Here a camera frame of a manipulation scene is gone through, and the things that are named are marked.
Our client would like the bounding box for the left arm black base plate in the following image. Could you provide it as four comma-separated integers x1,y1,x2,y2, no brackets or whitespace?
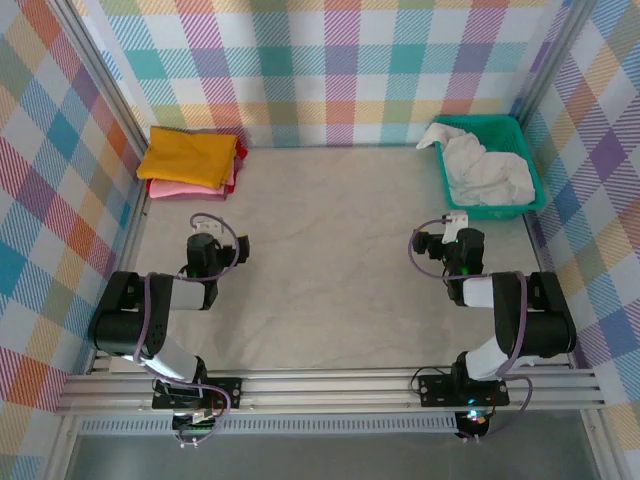
151,377,244,412

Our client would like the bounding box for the aluminium side rail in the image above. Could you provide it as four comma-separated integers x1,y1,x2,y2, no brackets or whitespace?
521,212,576,371
87,149,154,376

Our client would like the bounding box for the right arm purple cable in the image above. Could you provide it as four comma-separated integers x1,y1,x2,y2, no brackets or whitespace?
409,217,534,444

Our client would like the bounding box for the aluminium mounting rail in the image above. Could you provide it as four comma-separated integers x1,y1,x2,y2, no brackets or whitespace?
53,366,607,417

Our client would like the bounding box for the aluminium frame leg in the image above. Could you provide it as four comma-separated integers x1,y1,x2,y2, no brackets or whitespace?
42,413,84,480
579,407,629,480

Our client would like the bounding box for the pink folded t-shirt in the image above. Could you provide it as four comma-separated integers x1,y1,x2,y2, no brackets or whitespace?
147,177,229,202

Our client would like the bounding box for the yellow folded t-shirt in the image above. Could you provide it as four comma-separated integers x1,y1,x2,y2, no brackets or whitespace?
136,126,239,190

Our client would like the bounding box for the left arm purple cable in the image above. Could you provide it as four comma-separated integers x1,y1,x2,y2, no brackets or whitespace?
133,213,242,449

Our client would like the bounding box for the red folded t-shirt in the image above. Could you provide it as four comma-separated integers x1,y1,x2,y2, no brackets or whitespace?
220,138,249,201

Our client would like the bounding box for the green plastic basket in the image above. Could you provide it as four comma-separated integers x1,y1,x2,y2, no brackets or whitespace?
432,114,546,222

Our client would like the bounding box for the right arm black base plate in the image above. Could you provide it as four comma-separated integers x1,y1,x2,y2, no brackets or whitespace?
417,372,511,409

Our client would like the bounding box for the aluminium corner post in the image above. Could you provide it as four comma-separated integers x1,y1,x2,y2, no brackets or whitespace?
52,0,152,151
513,0,599,129

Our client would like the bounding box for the slotted grey cable duct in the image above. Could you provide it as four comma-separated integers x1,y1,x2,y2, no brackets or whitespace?
78,417,460,436

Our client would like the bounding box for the white t-shirt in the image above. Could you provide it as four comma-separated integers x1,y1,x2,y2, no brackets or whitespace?
415,122,537,207

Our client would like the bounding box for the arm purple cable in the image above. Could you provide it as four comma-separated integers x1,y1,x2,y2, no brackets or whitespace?
133,213,242,449
409,217,534,444

